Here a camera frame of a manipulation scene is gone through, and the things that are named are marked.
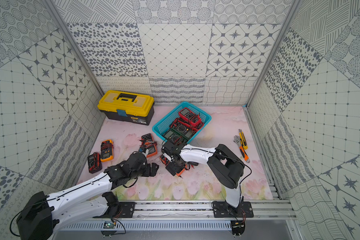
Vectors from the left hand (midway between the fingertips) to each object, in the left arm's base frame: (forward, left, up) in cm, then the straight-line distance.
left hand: (153, 163), depth 82 cm
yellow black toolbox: (+35, +22, +11) cm, 43 cm away
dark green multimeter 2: (+23, -19, -5) cm, 30 cm away
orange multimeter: (+15, +6, -3) cm, 17 cm away
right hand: (+2, -14, -7) cm, 16 cm away
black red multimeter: (+1, +35, -3) cm, 35 cm away
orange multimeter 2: (-3, -14, +1) cm, 14 cm away
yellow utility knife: (+21, -56, -6) cm, 60 cm away
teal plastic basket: (+29, -3, -1) cm, 29 cm away
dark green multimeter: (+21, -10, -4) cm, 24 cm away
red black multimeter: (+30, -15, -5) cm, 34 cm away
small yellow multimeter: (+9, +31, -3) cm, 32 cm away
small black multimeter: (+4, -6, -3) cm, 8 cm away
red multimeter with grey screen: (+33, -21, +3) cm, 39 cm away
